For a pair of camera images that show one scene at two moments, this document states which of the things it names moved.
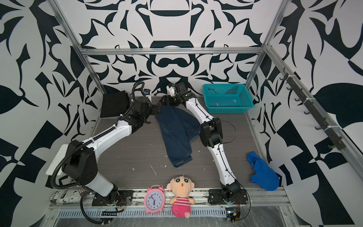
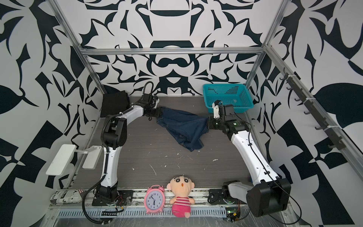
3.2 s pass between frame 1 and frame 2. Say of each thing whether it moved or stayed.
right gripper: moved
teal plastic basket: stayed
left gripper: stayed
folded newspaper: stayed
